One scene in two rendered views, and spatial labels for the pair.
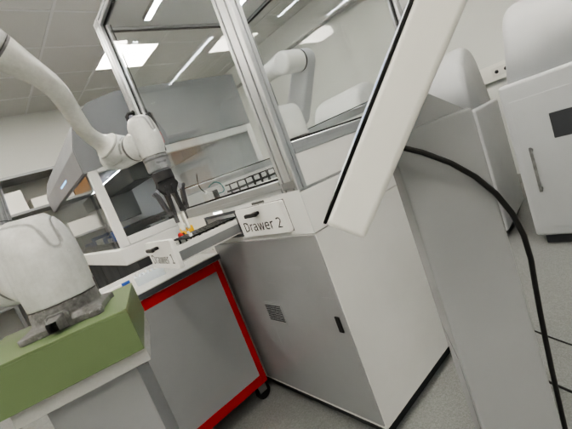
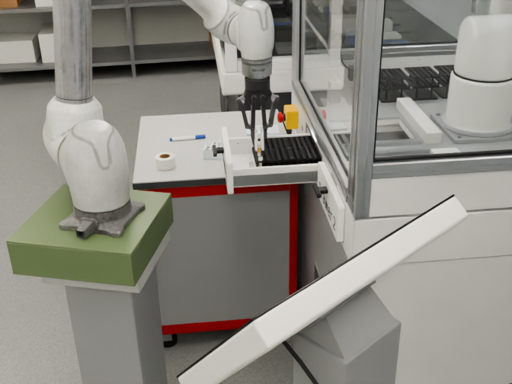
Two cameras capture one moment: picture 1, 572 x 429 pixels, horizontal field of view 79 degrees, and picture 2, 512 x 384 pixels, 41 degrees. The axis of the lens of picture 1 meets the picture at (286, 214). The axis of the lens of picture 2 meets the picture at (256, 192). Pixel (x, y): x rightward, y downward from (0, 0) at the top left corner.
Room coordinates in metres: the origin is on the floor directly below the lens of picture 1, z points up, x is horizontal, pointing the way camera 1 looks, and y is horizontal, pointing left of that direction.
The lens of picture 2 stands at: (-0.30, -0.63, 1.79)
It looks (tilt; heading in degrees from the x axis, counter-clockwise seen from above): 28 degrees down; 32
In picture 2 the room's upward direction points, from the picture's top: 1 degrees counter-clockwise
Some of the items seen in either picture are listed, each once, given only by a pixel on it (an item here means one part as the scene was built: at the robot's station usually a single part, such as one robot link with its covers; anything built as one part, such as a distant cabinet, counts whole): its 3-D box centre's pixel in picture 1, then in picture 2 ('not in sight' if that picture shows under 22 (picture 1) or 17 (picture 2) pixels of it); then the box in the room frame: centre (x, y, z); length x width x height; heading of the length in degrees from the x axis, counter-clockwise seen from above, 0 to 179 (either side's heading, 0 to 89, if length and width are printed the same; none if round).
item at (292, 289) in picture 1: (334, 274); (443, 271); (1.75, -0.13, 0.40); 1.03 x 0.95 x 0.80; 38
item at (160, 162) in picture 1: (157, 163); (257, 66); (1.33, 0.38, 1.20); 0.09 x 0.09 x 0.06
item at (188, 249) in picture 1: (209, 235); (291, 158); (1.46, 0.33, 0.86); 0.40 x 0.26 x 0.06; 128
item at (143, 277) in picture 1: (149, 275); (221, 150); (1.55, 0.67, 0.78); 0.12 x 0.08 x 0.04; 116
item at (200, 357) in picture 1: (169, 350); (217, 226); (1.64, 0.77, 0.38); 0.62 x 0.58 x 0.76; 38
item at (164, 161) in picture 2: not in sight; (164, 161); (1.37, 0.79, 0.78); 0.07 x 0.07 x 0.04
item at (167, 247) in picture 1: (163, 254); (227, 158); (1.33, 0.50, 0.87); 0.29 x 0.02 x 0.11; 38
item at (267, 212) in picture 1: (261, 220); (330, 200); (1.25, 0.09, 0.87); 0.29 x 0.02 x 0.11; 38
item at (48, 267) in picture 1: (41, 259); (95, 161); (0.87, 0.60, 1.03); 0.18 x 0.16 x 0.22; 62
